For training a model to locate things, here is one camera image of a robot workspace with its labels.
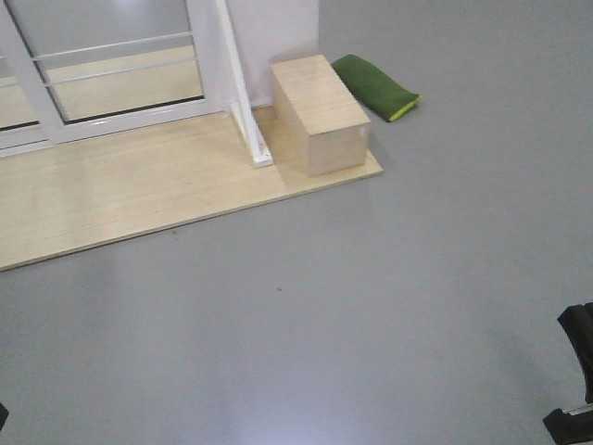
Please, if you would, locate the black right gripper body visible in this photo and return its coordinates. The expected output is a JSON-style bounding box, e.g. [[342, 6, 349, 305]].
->
[[543, 302, 592, 444]]

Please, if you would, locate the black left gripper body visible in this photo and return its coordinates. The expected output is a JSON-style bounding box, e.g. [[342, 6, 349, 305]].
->
[[0, 403, 8, 429]]

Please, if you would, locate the white sliding glass door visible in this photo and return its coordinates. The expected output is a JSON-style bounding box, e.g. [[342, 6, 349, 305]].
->
[[9, 1, 224, 145]]

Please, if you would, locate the light wooden platform board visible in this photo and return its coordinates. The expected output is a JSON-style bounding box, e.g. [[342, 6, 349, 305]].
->
[[1, 108, 382, 270]]

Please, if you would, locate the green folded mat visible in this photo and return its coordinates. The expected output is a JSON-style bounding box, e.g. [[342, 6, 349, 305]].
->
[[332, 54, 423, 122]]

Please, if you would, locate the light wooden box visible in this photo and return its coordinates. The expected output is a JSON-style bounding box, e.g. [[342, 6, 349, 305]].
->
[[271, 55, 371, 176]]

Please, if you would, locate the white door frame post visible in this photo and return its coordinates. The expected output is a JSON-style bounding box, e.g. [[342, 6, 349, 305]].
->
[[214, 1, 273, 168]]

